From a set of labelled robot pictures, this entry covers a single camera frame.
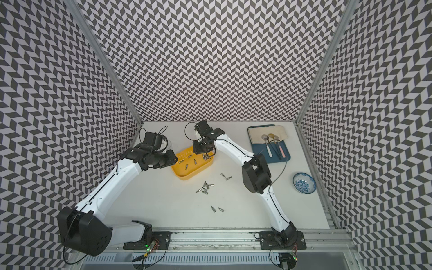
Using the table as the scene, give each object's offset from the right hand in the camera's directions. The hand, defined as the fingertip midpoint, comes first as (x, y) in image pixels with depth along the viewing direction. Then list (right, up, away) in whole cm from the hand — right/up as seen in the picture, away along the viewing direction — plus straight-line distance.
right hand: (197, 152), depth 92 cm
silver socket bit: (+13, -12, +2) cm, 18 cm away
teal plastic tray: (+46, -1, +12) cm, 47 cm away
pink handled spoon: (+50, +8, +17) cm, 54 cm away
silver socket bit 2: (+8, -18, -2) cm, 19 cm away
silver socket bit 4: (+2, -19, -5) cm, 20 cm away
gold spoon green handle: (+48, +9, +20) cm, 52 cm away
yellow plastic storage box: (-5, -8, +5) cm, 11 cm away
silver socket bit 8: (-2, -6, +8) cm, 10 cm away
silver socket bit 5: (+5, -21, -3) cm, 22 cm away
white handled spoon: (+42, +8, +17) cm, 46 cm away
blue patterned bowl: (+58, -17, -3) cm, 60 cm away
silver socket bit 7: (+14, -28, -9) cm, 32 cm away
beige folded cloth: (+36, +11, +18) cm, 42 cm away
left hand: (-9, -3, -11) cm, 15 cm away
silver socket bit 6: (+10, -28, -9) cm, 31 cm away
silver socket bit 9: (-7, -9, +4) cm, 12 cm away
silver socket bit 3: (+4, -17, -1) cm, 18 cm away
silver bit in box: (-5, -3, +8) cm, 10 cm away
